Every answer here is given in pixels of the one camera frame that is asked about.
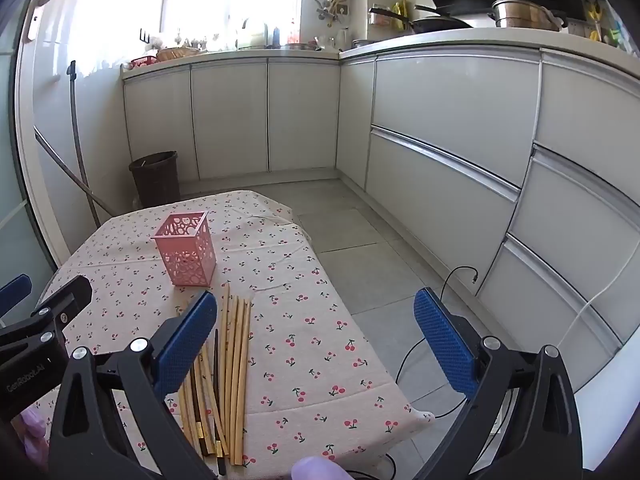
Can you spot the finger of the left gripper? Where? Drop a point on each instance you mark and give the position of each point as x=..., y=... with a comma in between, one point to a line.
x=14, y=292
x=64, y=300

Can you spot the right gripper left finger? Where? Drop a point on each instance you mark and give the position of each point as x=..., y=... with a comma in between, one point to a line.
x=88, y=439

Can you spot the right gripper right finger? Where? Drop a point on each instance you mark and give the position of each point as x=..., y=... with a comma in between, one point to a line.
x=519, y=418

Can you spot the black chopstick gold band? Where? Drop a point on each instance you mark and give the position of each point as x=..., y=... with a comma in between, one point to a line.
x=197, y=420
x=221, y=461

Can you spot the pink perforated utensil holder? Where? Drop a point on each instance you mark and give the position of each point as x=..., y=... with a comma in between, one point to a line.
x=186, y=248

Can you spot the left gloved hand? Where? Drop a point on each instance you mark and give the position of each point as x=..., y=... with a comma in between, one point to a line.
x=33, y=435

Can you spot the right gloved hand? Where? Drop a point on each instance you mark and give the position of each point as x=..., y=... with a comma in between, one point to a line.
x=318, y=468

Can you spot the leaning metal pole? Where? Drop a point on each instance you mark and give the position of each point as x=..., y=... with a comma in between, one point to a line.
x=93, y=198

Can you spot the dark brown trash bin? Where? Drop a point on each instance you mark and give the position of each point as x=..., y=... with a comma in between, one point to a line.
x=156, y=178

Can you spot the woven basket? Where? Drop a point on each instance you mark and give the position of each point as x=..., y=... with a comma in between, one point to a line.
x=172, y=53

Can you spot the white kettle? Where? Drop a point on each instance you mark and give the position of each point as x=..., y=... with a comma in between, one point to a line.
x=342, y=39

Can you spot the steel cooking pot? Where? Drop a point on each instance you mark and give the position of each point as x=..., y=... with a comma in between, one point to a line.
x=525, y=14

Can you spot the black wok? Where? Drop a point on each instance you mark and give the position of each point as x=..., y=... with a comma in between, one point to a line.
x=438, y=22

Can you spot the metal mop handle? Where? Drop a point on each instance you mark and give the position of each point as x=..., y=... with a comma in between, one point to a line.
x=71, y=72

